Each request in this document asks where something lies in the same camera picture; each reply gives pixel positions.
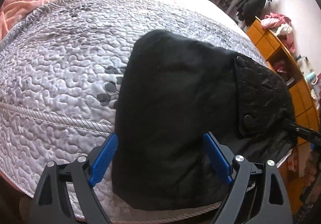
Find black pants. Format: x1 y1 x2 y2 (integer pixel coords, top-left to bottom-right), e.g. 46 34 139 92
112 30 297 211

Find orange wooden cabinet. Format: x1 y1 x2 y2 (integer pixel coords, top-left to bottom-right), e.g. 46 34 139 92
246 17 319 214

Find pink clothes pile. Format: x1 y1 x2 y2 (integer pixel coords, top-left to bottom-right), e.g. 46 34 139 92
261 12 296 55

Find grey quilted bedspread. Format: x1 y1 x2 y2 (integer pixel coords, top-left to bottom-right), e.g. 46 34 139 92
0 0 294 223

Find black clothes on rack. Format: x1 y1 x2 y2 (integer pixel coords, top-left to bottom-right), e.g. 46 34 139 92
236 0 272 29

